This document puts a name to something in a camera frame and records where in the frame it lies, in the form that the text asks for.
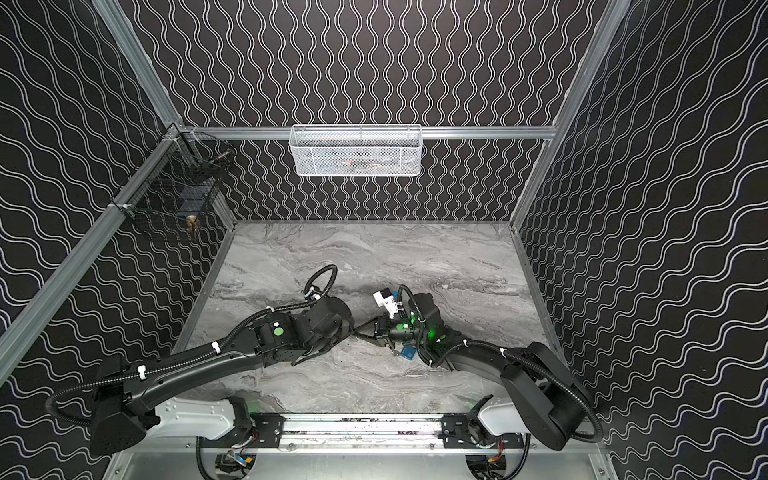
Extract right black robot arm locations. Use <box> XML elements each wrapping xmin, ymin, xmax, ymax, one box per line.
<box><xmin>360</xmin><ymin>286</ymin><xmax>604</xmax><ymax>450</ymax></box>

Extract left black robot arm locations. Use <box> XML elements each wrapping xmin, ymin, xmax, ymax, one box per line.
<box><xmin>45</xmin><ymin>264</ymin><xmax>354</xmax><ymax>456</ymax></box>

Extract blue padlock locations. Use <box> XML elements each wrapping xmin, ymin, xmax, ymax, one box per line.
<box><xmin>400</xmin><ymin>345</ymin><xmax>418</xmax><ymax>361</ymax></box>

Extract red item in white basket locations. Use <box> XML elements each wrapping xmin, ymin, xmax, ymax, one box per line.
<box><xmin>340</xmin><ymin>158</ymin><xmax>378</xmax><ymax>171</ymax></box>

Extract brass object in black basket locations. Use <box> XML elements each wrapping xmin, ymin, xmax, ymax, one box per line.
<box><xmin>185</xmin><ymin>214</ymin><xmax>199</xmax><ymax>236</ymax></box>

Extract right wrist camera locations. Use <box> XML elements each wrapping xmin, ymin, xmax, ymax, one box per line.
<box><xmin>373</xmin><ymin>288</ymin><xmax>402</xmax><ymax>320</ymax></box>

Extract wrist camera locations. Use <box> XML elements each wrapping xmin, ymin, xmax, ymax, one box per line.
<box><xmin>373</xmin><ymin>288</ymin><xmax>402</xmax><ymax>320</ymax></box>
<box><xmin>304</xmin><ymin>285</ymin><xmax>325</xmax><ymax>302</ymax></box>

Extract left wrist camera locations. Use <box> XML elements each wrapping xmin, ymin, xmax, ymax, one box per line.
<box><xmin>304</xmin><ymin>285</ymin><xmax>325</xmax><ymax>302</ymax></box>

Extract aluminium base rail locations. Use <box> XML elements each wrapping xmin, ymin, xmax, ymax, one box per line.
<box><xmin>122</xmin><ymin>411</ymin><xmax>604</xmax><ymax>454</ymax></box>

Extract white mesh wall basket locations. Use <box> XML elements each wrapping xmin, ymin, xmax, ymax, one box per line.
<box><xmin>289</xmin><ymin>124</ymin><xmax>424</xmax><ymax>177</ymax></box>

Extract black wire wall basket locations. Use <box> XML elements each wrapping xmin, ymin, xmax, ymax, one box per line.
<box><xmin>116</xmin><ymin>126</ymin><xmax>236</xmax><ymax>243</ymax></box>

